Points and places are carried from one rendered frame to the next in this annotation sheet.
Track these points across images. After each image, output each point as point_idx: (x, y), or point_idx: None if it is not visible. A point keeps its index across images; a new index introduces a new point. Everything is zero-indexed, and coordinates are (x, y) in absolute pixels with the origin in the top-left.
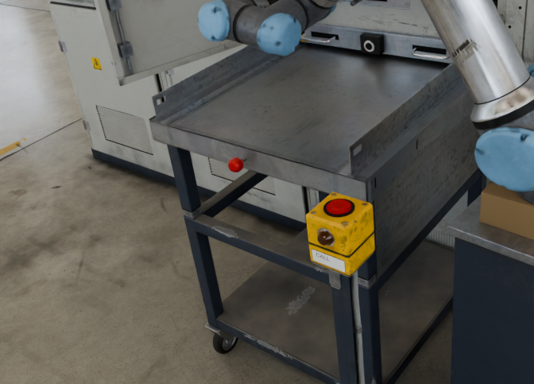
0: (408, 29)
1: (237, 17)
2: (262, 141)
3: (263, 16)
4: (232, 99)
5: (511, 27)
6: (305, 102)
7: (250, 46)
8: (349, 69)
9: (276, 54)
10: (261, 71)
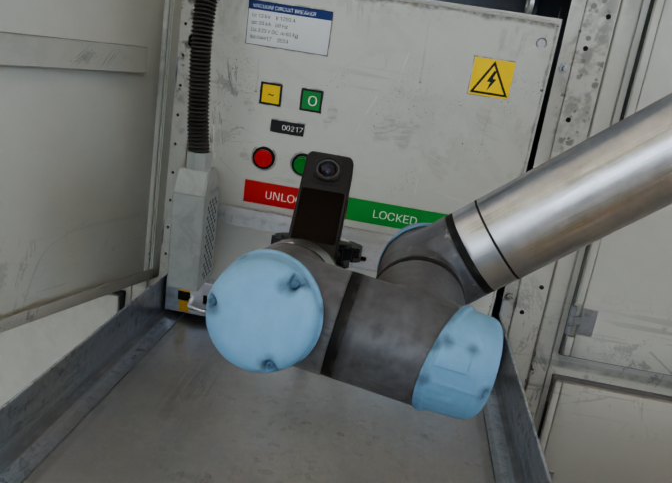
0: None
1: (349, 307)
2: None
3: (432, 312)
4: (102, 457)
5: (524, 313)
6: (280, 460)
7: (110, 323)
8: (302, 373)
9: (139, 335)
10: (129, 376)
